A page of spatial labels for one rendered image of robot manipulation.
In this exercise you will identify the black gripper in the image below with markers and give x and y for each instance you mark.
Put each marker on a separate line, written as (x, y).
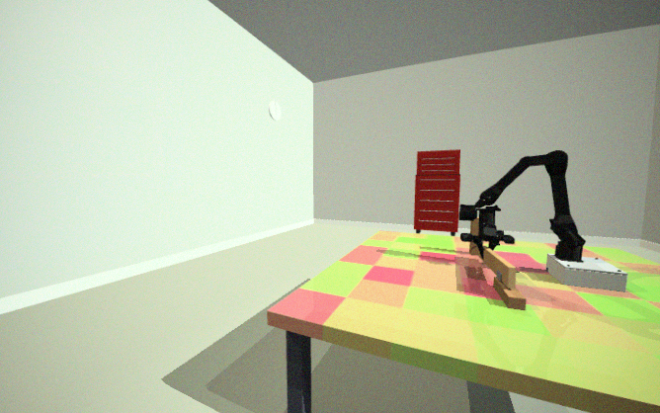
(468, 237)

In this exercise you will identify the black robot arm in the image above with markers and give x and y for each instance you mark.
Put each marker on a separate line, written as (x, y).
(570, 248)

